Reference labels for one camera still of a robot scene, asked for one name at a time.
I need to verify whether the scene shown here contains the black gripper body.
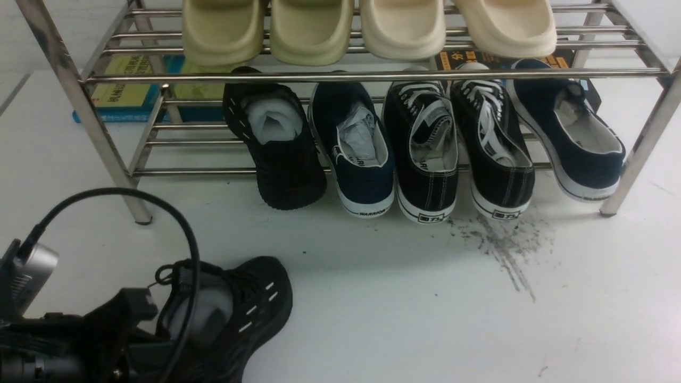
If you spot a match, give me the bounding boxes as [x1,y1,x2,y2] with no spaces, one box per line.
[80,288,175,382]

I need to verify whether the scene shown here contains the black knit sneaker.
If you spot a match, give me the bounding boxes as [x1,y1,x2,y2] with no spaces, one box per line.
[167,256,293,382]
[223,82,327,211]

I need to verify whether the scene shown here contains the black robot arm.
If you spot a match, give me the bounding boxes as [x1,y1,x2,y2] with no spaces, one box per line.
[2,288,181,382]

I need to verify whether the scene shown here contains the stainless steel shoe rack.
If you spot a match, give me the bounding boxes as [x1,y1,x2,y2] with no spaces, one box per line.
[17,1,679,217]

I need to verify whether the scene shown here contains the navy slip-on canvas shoe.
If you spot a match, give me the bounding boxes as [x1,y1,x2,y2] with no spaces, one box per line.
[307,81,395,219]

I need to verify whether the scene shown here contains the black lace-up canvas shoe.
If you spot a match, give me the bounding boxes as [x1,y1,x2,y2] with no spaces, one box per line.
[448,79,535,221]
[381,80,459,224]

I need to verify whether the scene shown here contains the yellow and blue book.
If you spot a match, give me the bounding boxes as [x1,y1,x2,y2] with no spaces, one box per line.
[92,54,224,123]

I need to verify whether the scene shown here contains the olive foam slipper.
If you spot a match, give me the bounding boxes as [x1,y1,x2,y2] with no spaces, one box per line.
[270,1,355,67]
[182,1,270,67]

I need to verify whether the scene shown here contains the cream foam slipper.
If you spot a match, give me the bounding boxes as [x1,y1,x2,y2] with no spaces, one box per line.
[359,1,446,61]
[453,1,557,59]

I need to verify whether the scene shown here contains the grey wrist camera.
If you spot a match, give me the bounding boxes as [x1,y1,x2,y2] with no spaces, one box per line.
[1,238,59,324]

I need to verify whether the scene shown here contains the black cable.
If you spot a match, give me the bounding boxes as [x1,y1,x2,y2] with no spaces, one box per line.
[19,187,202,383]

